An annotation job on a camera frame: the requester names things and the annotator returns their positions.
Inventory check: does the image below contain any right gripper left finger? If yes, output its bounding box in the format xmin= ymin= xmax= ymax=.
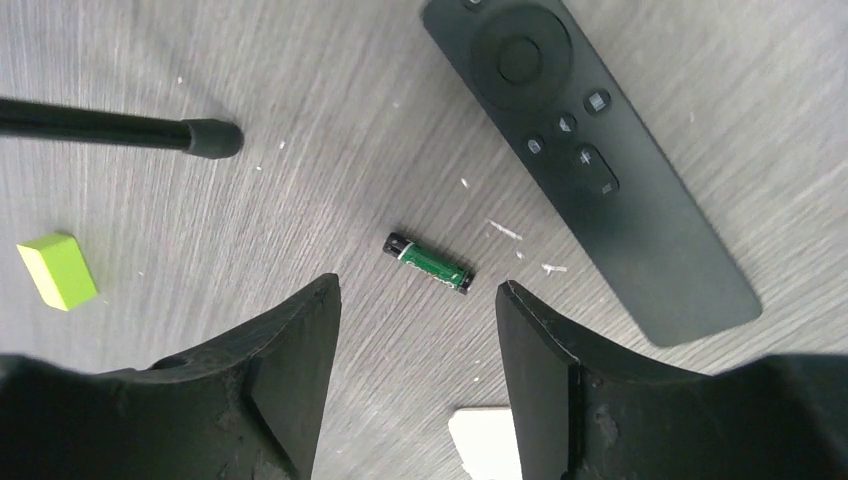
xmin=1 ymin=273 xmax=342 ymax=479

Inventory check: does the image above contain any white battery cover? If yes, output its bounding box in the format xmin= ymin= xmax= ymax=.
xmin=447 ymin=407 xmax=522 ymax=480

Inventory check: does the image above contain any green battery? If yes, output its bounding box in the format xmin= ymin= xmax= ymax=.
xmin=383 ymin=232 xmax=475 ymax=295

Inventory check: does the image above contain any green block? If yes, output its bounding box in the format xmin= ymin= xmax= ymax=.
xmin=16 ymin=232 xmax=98 ymax=312

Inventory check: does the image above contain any black remote control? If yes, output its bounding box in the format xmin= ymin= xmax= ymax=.
xmin=421 ymin=0 xmax=762 ymax=347

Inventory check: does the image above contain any black tripod stand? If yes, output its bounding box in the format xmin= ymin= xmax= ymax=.
xmin=1 ymin=98 xmax=244 ymax=160

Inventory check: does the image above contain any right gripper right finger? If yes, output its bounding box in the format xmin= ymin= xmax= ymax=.
xmin=496 ymin=281 xmax=847 ymax=479

